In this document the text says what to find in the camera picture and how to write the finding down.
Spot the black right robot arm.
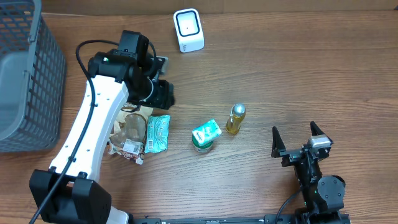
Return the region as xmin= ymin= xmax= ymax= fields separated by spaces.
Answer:
xmin=271 ymin=121 xmax=351 ymax=224

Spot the teal white carton pack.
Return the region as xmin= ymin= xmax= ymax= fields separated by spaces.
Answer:
xmin=192 ymin=119 xmax=222 ymax=147

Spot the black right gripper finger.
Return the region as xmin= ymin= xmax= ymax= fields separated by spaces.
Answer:
xmin=310 ymin=121 xmax=324 ymax=136
xmin=271 ymin=126 xmax=286 ymax=158

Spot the grey plastic mesh basket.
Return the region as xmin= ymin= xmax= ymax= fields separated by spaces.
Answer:
xmin=1 ymin=0 xmax=67 ymax=152

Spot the teal white packet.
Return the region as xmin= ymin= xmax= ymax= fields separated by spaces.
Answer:
xmin=144 ymin=114 xmax=171 ymax=154

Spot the brown Pantree snack pouch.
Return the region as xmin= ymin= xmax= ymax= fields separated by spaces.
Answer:
xmin=108 ymin=103 xmax=153 ymax=165

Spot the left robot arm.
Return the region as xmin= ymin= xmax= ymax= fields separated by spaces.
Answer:
xmin=29 ymin=30 xmax=175 ymax=223

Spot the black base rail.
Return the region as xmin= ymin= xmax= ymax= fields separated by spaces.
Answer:
xmin=128 ymin=215 xmax=296 ymax=224

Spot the green white round jar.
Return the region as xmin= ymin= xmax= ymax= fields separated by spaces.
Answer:
xmin=192 ymin=137 xmax=213 ymax=153

